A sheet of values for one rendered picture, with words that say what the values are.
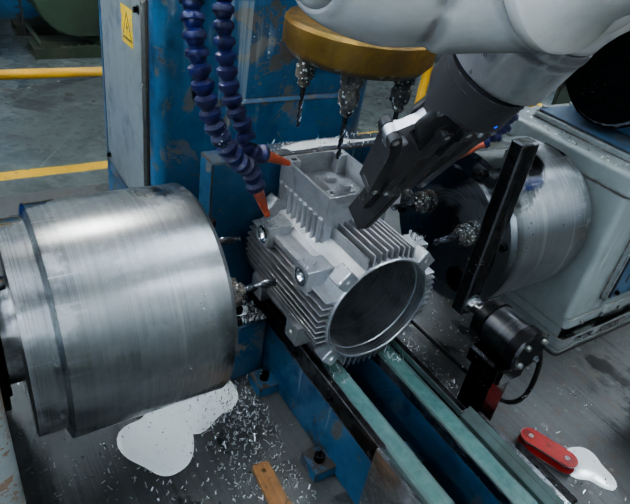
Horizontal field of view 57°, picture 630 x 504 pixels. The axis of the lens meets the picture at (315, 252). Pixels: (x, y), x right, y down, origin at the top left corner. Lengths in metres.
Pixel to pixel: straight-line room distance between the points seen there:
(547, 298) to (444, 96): 0.70
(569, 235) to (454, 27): 0.72
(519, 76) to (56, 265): 0.41
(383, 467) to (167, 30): 0.59
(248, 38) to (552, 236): 0.52
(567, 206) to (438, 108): 0.49
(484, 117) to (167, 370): 0.37
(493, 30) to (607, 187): 0.78
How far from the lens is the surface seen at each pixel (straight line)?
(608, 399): 1.13
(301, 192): 0.76
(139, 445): 0.85
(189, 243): 0.59
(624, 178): 1.00
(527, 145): 0.71
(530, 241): 0.88
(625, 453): 1.06
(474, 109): 0.47
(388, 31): 0.26
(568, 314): 1.11
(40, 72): 2.87
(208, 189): 0.78
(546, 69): 0.44
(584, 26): 0.27
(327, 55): 0.64
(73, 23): 4.83
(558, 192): 0.93
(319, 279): 0.70
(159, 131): 0.85
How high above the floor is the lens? 1.48
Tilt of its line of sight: 34 degrees down
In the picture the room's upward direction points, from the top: 10 degrees clockwise
